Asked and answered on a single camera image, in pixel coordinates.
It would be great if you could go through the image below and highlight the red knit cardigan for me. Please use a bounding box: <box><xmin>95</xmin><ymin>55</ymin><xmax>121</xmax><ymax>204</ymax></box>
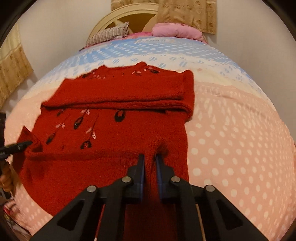
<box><xmin>13</xmin><ymin>62</ymin><xmax>195</xmax><ymax>240</ymax></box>

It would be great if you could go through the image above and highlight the person's left hand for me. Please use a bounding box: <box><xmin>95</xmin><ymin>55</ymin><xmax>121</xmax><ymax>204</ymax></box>
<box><xmin>1</xmin><ymin>161</ymin><xmax>13</xmax><ymax>192</ymax></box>

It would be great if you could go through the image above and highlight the beige patterned side curtain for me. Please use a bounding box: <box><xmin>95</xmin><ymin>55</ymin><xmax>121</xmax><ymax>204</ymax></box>
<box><xmin>0</xmin><ymin>24</ymin><xmax>33</xmax><ymax>105</ymax></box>

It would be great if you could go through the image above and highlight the pink blue polka-dot bedspread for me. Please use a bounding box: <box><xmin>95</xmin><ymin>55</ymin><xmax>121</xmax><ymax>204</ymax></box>
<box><xmin>4</xmin><ymin>37</ymin><xmax>295</xmax><ymax>240</ymax></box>

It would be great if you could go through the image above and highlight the grey striped folded cloth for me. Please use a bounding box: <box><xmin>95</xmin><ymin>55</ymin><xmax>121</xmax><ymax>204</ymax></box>
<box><xmin>85</xmin><ymin>22</ymin><xmax>129</xmax><ymax>47</ymax></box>

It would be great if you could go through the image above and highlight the cream round headboard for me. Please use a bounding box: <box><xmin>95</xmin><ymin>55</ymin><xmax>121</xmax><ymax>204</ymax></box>
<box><xmin>88</xmin><ymin>3</ymin><xmax>159</xmax><ymax>40</ymax></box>

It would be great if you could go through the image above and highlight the pink pillow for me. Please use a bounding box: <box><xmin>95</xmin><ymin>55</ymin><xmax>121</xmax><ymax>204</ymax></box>
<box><xmin>152</xmin><ymin>23</ymin><xmax>207</xmax><ymax>44</ymax></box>

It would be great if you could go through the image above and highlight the beige patterned curtain behind headboard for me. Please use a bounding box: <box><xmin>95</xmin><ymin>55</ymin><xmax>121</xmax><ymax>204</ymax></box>
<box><xmin>111</xmin><ymin>0</ymin><xmax>217</xmax><ymax>35</ymax></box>

